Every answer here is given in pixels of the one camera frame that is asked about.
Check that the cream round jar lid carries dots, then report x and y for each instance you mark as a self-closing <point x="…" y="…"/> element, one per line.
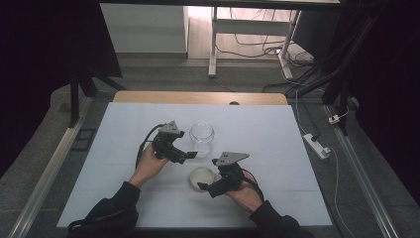
<point x="201" y="177"/>

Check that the black curtain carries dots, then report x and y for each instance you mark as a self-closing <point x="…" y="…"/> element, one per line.
<point x="393" y="82"/>
<point x="39" y="66"/>

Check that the white metal desk frame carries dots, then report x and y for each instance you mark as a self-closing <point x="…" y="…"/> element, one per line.
<point x="251" y="27"/>

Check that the white table cover sheet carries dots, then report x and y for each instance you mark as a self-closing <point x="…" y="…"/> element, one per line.
<point x="264" y="132"/>

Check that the small white adapter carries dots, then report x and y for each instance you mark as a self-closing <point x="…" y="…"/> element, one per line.
<point x="334" y="119"/>

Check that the white power strip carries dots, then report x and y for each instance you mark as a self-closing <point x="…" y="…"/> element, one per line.
<point x="316" y="145"/>

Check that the clear glass jar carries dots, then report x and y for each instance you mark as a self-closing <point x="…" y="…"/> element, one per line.
<point x="202" y="136"/>

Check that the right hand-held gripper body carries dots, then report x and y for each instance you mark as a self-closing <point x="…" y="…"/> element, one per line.
<point x="231" y="178"/>

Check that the person's right hand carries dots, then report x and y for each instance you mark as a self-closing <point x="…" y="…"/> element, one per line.
<point x="247" y="197"/>

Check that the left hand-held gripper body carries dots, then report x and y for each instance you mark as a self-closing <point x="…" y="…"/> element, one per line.
<point x="166" y="145"/>

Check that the wooden table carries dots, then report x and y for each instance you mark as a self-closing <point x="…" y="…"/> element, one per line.
<point x="185" y="97"/>

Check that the aluminium rail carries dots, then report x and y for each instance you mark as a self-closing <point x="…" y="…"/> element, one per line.
<point x="360" y="172"/>
<point x="49" y="172"/>

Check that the person's left hand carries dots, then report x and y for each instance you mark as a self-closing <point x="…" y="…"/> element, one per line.
<point x="148" y="167"/>

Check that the black metal stand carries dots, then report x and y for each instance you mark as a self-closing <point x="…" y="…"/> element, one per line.
<point x="74" y="99"/>
<point x="343" y="82"/>

